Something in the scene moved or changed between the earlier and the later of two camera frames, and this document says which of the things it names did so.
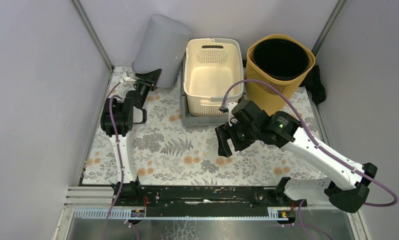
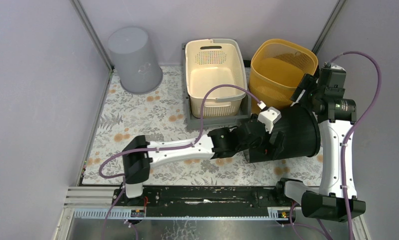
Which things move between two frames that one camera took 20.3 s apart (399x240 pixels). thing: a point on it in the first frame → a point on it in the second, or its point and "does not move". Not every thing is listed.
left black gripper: (144, 84) → (274, 139)
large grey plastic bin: (162, 47) → (136, 65)
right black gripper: (223, 132) → (308, 82)
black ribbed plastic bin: (280, 58) → (296, 134)
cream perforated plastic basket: (212, 67) does not move
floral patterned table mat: (166, 152) does not move
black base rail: (131, 195) does not move
